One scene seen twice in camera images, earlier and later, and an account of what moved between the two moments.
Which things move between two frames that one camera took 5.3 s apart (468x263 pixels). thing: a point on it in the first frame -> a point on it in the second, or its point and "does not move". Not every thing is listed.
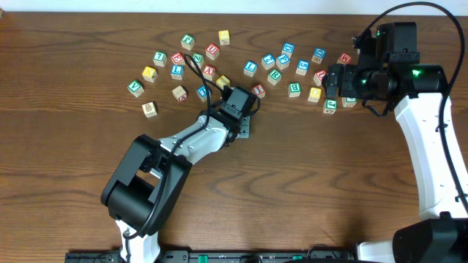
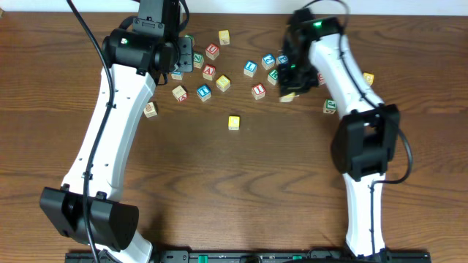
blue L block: (177, 71) does not move
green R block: (274, 77) does not move
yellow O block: (314, 95) -> (288, 98)
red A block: (209, 72) does not move
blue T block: (202, 93) does not move
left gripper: (245, 127) -> (186, 53)
